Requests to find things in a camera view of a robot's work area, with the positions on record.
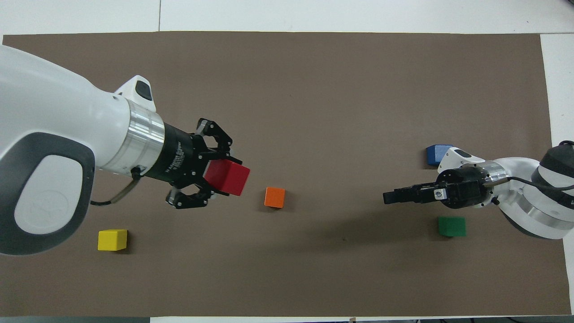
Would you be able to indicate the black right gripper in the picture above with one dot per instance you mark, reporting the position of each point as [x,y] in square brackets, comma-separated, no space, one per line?
[462,188]

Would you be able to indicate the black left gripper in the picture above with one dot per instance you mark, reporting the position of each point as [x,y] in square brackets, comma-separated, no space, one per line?
[179,154]

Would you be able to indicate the red wooden block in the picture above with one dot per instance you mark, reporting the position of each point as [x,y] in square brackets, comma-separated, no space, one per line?
[228,177]

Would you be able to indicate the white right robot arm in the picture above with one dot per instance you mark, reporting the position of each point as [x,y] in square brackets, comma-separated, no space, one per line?
[533,202]

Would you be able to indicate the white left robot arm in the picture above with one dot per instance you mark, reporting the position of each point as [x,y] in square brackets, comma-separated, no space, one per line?
[54,148]

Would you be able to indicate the blue wooden block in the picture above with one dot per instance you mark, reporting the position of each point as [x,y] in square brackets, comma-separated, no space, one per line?
[434,154]

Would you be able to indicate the green wooden block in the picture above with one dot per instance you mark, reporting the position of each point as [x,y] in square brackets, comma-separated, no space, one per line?
[452,227]

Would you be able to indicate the orange wooden block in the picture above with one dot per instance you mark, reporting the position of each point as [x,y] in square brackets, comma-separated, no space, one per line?
[274,198]

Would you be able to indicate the yellow wooden block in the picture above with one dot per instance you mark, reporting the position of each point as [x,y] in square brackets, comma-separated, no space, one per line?
[112,240]

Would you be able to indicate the brown paper mat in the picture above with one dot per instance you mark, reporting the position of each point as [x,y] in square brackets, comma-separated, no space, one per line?
[314,89]

